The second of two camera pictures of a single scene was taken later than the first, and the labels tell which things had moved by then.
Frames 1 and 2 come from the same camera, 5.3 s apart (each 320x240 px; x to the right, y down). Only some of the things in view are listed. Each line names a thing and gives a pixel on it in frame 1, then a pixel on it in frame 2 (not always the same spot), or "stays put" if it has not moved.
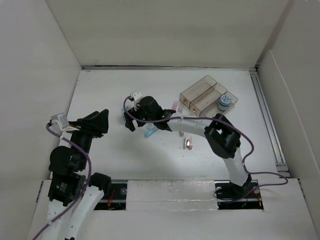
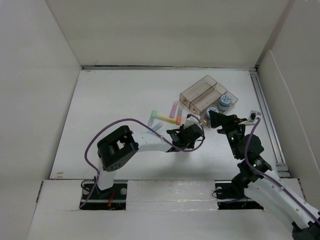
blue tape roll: x=123 y=109 → x=212 y=108
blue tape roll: x=225 y=102 stays put
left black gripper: x=96 y=123 → x=190 y=145
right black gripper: x=129 y=122 → x=226 y=122
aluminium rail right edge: x=282 y=167 stays put
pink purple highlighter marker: x=175 y=105 stays put
